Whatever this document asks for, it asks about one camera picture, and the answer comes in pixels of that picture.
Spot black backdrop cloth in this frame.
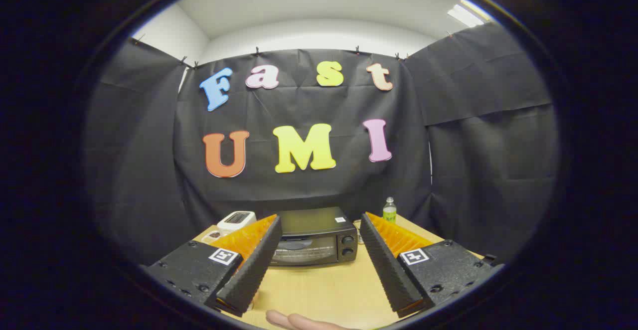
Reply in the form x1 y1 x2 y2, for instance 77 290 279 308
85 21 561 266

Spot black toaster oven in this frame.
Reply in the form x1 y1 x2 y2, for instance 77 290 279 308
269 207 359 267

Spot narrow ceiling light panel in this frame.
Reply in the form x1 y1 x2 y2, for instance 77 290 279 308
447 4 485 28

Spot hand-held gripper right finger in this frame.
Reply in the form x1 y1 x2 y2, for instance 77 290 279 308
359 212 505 319

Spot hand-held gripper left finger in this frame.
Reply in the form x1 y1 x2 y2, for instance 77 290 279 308
145 214 284 318

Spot white pop-up toaster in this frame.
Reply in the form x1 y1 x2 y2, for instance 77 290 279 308
217 211 257 234

